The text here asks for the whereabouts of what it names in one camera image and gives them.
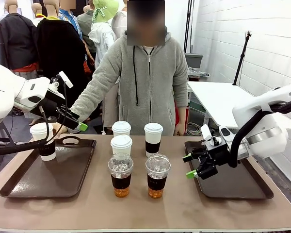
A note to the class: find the person's right hand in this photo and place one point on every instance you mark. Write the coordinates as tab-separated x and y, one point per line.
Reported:
59	129

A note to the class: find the black light stand poles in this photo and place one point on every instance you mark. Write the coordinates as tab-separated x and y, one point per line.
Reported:
188	24

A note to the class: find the person in blue patterned shirt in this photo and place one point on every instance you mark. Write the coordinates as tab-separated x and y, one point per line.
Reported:
70	19

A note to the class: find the black tripod stand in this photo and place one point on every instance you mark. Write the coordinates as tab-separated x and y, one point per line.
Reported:
241	58

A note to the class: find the mannequin in white shirt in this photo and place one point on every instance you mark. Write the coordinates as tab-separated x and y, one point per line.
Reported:
118	24

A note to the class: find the clear iced coffee cup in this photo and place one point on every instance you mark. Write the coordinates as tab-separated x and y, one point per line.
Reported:
157	183
120	180

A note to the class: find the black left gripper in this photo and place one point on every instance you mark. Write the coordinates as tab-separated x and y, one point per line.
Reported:
51	102

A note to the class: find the mannequin in dark grey jacket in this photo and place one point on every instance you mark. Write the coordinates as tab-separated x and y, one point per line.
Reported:
17	41

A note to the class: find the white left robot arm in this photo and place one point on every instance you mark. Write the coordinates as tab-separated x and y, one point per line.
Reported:
4	97

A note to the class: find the mannequin in white jacket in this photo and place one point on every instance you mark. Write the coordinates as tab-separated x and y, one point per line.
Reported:
103	41

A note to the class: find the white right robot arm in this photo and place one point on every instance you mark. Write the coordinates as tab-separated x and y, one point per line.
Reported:
264	131

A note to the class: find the brown plastic serving tray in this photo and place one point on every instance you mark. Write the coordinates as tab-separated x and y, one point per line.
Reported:
51	179
232	187

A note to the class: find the green bucket hat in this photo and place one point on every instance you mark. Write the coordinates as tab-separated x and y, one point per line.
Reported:
104	9

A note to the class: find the person's left forearm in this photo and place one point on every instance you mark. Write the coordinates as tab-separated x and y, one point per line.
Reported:
182	114

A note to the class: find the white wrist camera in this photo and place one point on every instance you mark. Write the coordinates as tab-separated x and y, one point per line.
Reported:
66	79
206	132

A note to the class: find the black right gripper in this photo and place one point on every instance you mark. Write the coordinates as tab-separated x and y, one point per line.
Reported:
217	154

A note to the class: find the black metal frame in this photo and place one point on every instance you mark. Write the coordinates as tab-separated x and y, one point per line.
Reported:
4	136

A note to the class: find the mannequin in black garment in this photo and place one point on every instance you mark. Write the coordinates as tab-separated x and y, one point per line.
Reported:
60	53

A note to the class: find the person's right forearm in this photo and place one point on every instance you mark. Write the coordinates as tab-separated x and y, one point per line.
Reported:
92	97

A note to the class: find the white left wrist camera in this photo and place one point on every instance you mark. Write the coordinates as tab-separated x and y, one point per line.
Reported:
66	79

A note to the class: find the mannequin with red yellow collar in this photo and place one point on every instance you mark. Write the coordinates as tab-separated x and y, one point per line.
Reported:
37	14

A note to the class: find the grey plastic bin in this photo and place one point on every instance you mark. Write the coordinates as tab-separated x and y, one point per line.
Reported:
193	60

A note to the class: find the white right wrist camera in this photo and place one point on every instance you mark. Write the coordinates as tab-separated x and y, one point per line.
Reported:
206	132

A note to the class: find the person's left hand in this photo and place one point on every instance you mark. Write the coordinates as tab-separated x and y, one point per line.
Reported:
180	129

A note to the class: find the person in grey hoodie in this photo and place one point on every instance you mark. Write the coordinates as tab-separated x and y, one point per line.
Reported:
160	85

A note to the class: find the clear plastic items pile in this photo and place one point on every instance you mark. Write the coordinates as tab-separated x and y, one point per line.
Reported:
198	72

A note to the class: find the white paper cup black sleeve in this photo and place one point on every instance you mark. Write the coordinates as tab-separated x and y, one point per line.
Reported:
121	127
153	136
121	144
38	128

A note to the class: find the mannequin in olive shirt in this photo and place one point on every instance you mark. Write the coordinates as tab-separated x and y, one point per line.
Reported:
86	26

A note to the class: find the white background table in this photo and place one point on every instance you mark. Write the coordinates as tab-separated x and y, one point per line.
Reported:
215	99

